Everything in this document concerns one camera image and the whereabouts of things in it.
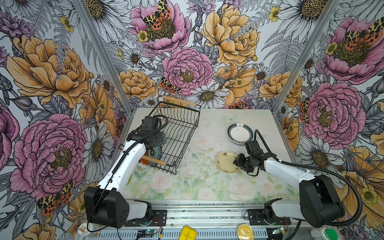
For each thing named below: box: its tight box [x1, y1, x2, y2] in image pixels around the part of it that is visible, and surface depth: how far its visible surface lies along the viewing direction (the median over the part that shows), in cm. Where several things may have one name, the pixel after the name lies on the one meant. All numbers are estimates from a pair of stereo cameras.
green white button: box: [310, 226, 339, 240], surface depth 64 cm
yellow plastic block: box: [178, 225, 197, 240], surface depth 71 cm
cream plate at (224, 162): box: [215, 150, 240, 174], surface depth 96 cm
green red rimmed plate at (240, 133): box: [227, 122, 254, 146], surface depth 108 cm
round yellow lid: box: [237, 224, 255, 240], surface depth 71 cm
